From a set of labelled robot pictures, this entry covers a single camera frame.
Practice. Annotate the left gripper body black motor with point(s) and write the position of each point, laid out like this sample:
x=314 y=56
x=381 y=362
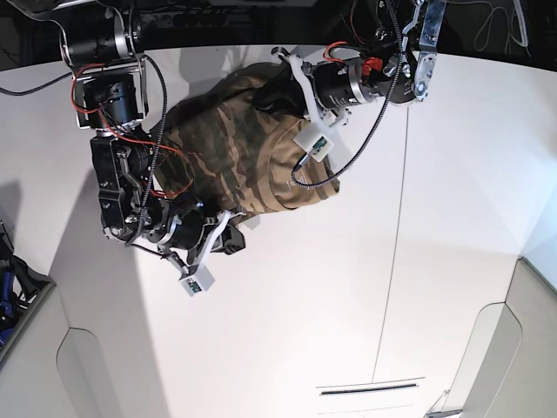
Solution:
x=335 y=83

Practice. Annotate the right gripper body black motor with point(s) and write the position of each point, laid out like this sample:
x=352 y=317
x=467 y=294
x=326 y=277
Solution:
x=188 y=239

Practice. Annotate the camouflage T-shirt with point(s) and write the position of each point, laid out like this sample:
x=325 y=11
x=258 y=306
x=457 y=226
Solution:
x=227 y=153

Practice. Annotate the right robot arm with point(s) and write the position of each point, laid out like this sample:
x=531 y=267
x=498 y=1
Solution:
x=145 y=183

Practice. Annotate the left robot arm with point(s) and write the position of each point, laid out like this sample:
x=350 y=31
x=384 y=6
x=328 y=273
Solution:
x=391 y=54

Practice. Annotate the black power strip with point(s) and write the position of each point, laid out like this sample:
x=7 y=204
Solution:
x=185 y=19

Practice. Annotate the blue and black items bin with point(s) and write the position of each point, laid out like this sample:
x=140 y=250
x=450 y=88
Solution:
x=20 y=288

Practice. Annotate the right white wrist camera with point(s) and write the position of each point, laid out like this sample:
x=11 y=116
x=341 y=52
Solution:
x=199 y=281

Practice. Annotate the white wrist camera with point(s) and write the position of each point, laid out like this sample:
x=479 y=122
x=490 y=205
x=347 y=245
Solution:
x=314 y=142
x=199 y=281

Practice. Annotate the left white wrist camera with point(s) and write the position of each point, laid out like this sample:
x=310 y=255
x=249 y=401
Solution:
x=314 y=142

